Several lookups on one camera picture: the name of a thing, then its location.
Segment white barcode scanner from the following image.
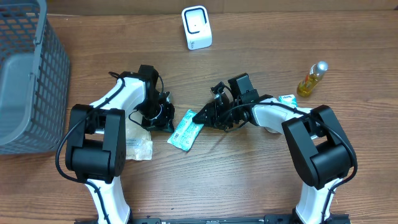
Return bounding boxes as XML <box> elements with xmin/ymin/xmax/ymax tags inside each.
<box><xmin>181</xmin><ymin>5</ymin><xmax>213</xmax><ymax>50</ymax></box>

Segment white orange snack packet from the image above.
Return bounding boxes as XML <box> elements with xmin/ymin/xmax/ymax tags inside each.
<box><xmin>126</xmin><ymin>111</ymin><xmax>153</xmax><ymax>161</ymax></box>

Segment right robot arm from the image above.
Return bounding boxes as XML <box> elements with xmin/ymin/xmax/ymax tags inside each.
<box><xmin>193</xmin><ymin>73</ymin><xmax>358</xmax><ymax>223</ymax></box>

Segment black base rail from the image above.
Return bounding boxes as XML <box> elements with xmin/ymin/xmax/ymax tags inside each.
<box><xmin>74</xmin><ymin>214</ymin><xmax>352</xmax><ymax>224</ymax></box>

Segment small teal packet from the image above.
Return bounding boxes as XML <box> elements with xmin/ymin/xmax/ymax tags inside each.
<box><xmin>279</xmin><ymin>94</ymin><xmax>298</xmax><ymax>108</ymax></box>

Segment yellow oil bottle silver cap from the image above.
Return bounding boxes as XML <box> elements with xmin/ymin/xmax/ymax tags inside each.
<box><xmin>297</xmin><ymin>61</ymin><xmax>328</xmax><ymax>97</ymax></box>

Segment teal tissue pack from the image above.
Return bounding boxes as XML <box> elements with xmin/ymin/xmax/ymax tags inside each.
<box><xmin>167</xmin><ymin>110</ymin><xmax>203</xmax><ymax>152</ymax></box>

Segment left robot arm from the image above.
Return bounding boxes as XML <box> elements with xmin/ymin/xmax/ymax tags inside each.
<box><xmin>55</xmin><ymin>65</ymin><xmax>175</xmax><ymax>223</ymax></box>

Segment dark grey plastic mesh basket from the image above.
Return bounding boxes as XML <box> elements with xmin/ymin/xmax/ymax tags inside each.
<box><xmin>1</xmin><ymin>0</ymin><xmax>70</xmax><ymax>155</ymax></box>

